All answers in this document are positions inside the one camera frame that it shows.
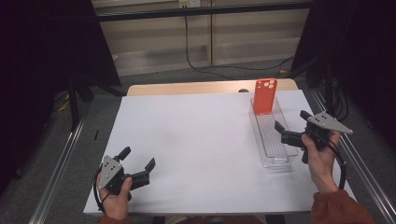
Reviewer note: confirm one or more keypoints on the clear plastic tray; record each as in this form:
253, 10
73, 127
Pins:
277, 140

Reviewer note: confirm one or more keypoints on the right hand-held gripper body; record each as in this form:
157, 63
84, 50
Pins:
323, 127

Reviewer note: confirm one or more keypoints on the small black stick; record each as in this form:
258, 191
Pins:
96, 134

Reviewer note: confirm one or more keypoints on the black metal stand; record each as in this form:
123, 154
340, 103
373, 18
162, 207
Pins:
74, 102

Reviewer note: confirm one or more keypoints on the orange phone case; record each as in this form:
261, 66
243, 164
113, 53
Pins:
264, 96

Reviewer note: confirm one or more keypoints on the white paper sheet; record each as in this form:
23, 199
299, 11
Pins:
193, 149

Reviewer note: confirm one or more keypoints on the person's right hand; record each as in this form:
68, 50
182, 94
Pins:
322, 168

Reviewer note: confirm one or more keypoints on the person's left hand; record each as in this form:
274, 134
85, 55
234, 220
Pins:
116, 203

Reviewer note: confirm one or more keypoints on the aluminium rail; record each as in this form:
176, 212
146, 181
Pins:
367, 174
59, 168

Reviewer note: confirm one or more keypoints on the white wall socket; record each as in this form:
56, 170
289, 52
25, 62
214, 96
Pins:
190, 3

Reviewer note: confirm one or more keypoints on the light wooden table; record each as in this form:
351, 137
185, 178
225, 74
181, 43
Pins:
186, 88

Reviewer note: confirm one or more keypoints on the black curtain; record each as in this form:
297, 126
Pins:
37, 62
358, 46

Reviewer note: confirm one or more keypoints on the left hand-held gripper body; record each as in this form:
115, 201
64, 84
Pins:
110, 172

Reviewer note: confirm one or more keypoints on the small dark round object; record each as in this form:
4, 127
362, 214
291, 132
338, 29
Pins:
243, 90

